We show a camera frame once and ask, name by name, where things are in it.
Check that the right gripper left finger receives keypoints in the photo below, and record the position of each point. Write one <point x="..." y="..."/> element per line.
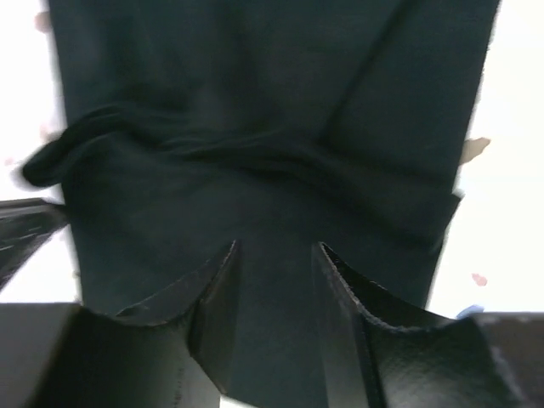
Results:
<point x="205" y="303"/>

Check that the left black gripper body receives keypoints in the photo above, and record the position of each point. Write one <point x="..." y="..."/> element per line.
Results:
<point x="26" y="224"/>

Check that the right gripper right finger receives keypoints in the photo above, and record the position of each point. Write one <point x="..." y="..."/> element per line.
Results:
<point x="378" y="350"/>

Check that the black t shirt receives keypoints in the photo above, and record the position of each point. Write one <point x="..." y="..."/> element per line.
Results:
<point x="273" y="124"/>

